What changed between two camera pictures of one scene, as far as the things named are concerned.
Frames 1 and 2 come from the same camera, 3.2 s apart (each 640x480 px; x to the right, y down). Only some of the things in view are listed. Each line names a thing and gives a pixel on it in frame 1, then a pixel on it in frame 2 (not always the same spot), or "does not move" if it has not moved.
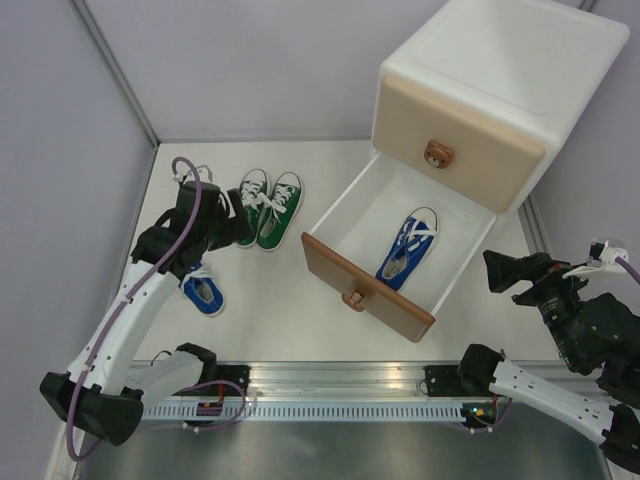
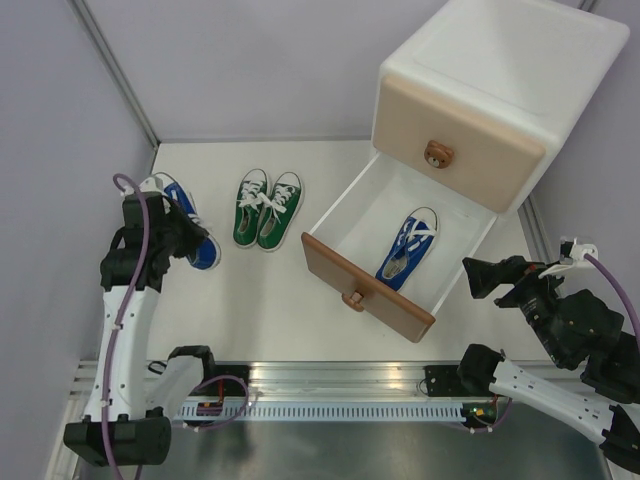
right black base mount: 444,381 does not move
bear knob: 437,155 does not move
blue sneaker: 202,290 → 208,256
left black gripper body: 215,231 → 179,235
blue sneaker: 410,245 does not move
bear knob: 354,301 does not move
